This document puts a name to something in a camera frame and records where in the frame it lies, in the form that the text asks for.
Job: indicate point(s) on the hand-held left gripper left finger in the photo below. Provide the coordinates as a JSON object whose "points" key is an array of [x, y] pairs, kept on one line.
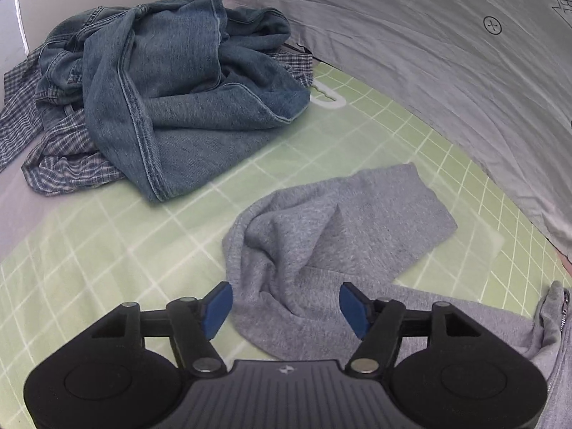
{"points": [[216, 312]]}

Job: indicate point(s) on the blue denim garment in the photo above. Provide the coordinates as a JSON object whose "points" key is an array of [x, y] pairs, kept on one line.
{"points": [[178, 98]]}

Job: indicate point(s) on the light grey printed quilt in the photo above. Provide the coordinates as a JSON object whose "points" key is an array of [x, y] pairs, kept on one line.
{"points": [[424, 53]]}

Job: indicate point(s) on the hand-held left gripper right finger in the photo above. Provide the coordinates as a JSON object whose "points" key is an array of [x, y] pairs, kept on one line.
{"points": [[353, 312]]}

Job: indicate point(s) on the grey zip hoodie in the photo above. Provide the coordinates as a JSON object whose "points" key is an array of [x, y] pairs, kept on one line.
{"points": [[313, 232]]}

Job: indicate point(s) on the blue plaid shirt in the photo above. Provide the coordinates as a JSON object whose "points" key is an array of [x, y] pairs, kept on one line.
{"points": [[53, 161]]}

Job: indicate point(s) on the green grid mat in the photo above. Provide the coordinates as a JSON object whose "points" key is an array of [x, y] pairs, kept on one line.
{"points": [[380, 143]]}

